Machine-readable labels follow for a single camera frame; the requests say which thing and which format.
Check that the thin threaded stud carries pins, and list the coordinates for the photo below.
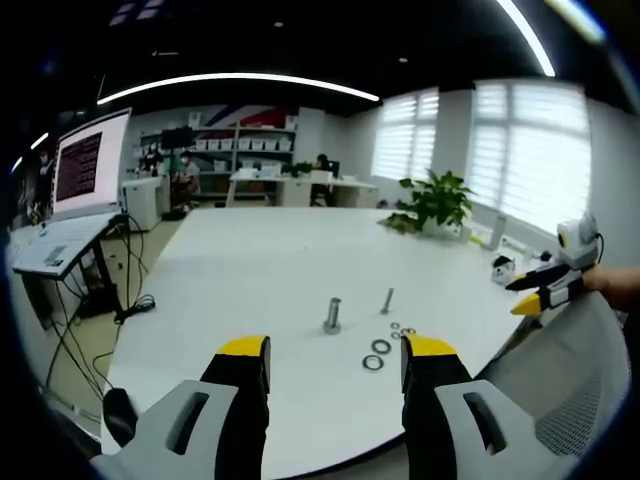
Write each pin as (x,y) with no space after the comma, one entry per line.
(387,301)

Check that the curved ceiling strip light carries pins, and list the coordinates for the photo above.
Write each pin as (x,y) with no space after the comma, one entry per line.
(240,77)

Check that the straight ceiling strip light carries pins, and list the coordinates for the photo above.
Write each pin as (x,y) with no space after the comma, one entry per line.
(532,37)

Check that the green potted plant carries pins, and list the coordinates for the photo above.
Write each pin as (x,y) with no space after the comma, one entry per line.
(440,200)

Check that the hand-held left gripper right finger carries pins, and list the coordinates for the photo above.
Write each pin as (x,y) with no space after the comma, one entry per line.
(450,430)

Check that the white storage shelf with bins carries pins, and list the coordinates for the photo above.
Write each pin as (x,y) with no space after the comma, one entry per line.
(235,150)

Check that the white low cabinet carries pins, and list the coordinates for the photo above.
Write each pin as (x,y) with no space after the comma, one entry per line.
(142,200)

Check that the white upright box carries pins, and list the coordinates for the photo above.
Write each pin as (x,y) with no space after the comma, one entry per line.
(500,232)

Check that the white office desk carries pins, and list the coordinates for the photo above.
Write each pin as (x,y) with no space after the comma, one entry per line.
(300,190)

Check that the grey mesh office chair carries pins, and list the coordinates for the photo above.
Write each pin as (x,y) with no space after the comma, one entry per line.
(575,380)

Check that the large steel washer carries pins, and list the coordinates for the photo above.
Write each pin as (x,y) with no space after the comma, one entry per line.
(373,362)
(382,346)

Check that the white window blinds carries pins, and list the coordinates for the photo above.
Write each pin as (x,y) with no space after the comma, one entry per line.
(530,150)

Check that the black laptop stand table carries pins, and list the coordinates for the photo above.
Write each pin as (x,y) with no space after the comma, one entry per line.
(107,285)

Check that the small white black device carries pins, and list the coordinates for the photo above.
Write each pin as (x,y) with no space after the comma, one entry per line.
(502,267)

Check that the thick threaded stud with nut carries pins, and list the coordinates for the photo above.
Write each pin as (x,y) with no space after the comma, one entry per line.
(333,315)

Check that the white open laptop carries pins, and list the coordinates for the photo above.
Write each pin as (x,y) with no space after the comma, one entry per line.
(85,200)

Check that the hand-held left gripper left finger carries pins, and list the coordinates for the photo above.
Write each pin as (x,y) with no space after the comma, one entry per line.
(200,430)

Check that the black monitor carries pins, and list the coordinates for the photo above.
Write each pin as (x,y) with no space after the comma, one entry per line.
(176,138)

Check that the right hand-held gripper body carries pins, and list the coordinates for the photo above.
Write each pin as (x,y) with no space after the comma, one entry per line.
(580,245)

